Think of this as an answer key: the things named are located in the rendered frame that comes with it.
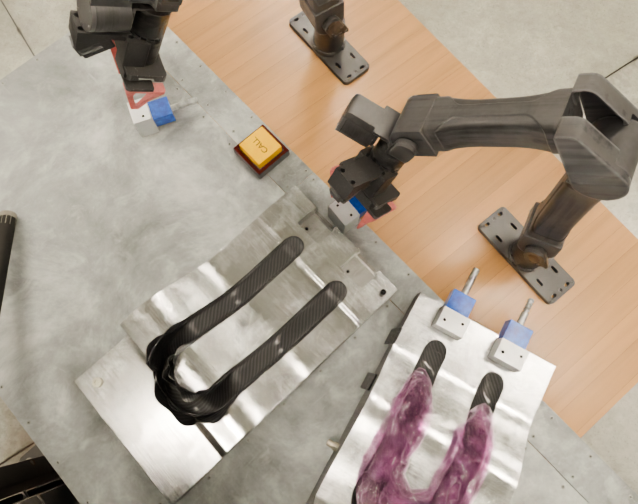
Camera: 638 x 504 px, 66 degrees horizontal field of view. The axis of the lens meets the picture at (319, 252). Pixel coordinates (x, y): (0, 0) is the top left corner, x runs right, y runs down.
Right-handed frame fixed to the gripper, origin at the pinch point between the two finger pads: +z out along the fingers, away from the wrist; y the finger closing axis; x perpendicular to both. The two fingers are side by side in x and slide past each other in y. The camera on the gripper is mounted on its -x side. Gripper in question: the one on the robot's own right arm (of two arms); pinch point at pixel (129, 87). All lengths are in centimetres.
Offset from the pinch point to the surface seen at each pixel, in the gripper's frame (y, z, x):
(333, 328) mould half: 53, -6, 18
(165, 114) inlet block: 1.7, 5.6, 7.6
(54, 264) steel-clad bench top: 21.8, 24.0, -15.6
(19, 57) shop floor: -100, 105, 4
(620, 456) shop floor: 119, 31, 131
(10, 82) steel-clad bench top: -20.0, 23.4, -14.7
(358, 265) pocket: 44, -8, 26
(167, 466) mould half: 64, 13, -9
